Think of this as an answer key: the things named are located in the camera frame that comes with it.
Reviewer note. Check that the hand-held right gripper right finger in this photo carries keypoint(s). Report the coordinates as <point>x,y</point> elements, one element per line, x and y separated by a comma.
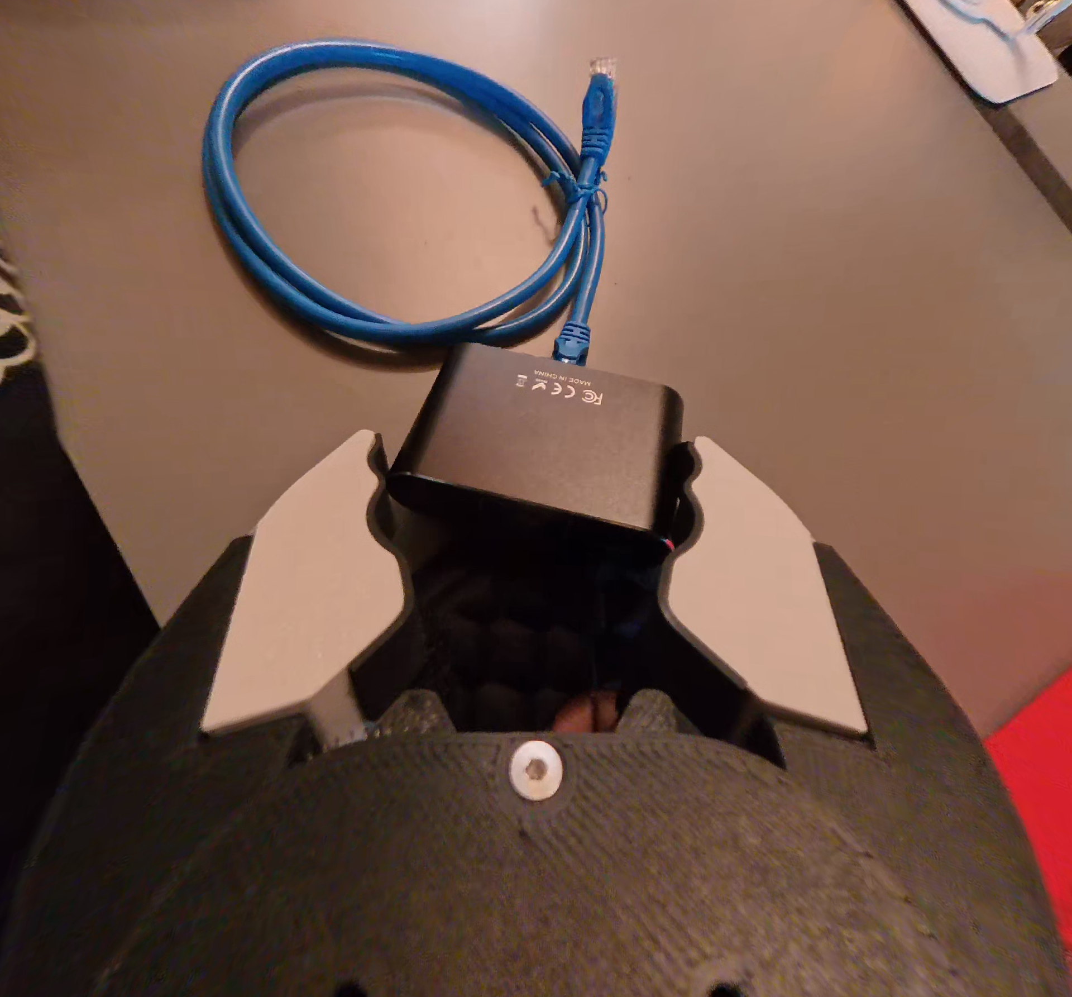
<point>762,595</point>

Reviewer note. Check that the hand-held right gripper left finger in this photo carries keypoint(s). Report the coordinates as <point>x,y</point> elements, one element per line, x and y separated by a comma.
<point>310,595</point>

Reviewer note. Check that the red plastic bin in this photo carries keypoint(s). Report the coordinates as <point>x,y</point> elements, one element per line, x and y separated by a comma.
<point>1034,779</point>

